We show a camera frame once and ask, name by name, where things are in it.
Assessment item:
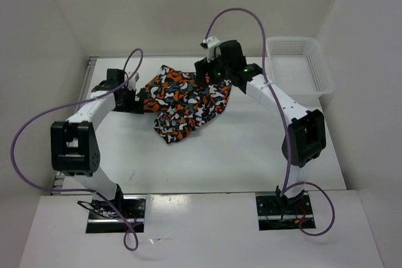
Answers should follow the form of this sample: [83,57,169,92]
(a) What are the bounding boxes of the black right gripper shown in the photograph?
[195,49,232,89]

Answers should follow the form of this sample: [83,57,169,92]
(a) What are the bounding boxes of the orange camouflage shorts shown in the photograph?
[136,65,232,145]

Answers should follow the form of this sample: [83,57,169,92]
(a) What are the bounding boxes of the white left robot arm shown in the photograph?
[50,68,141,218]

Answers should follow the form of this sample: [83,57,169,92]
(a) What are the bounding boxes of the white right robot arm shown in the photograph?
[195,36,326,213]

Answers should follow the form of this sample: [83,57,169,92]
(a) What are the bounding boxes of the white plastic basket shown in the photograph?
[266,36,335,97]

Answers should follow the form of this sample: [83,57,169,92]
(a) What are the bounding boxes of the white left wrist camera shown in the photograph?
[124,72,139,91]

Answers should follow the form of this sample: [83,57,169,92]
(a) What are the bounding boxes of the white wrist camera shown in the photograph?
[124,72,139,91]
[200,36,221,62]

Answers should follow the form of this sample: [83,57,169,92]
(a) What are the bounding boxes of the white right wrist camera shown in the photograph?
[200,36,221,62]

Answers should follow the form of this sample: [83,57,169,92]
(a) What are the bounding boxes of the aluminium table edge rail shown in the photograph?
[50,56,98,195]

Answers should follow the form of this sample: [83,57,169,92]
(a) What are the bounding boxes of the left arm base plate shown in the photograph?
[77,195,146,234]

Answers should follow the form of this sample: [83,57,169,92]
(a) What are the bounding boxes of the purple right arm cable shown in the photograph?
[204,8,336,237]

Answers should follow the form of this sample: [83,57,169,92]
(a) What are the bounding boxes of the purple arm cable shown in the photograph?
[204,8,336,237]
[10,48,144,251]

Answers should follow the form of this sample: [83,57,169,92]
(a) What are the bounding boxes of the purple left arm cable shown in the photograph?
[10,48,144,251]

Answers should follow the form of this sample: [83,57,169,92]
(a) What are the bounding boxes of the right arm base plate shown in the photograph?
[255,192,316,231]

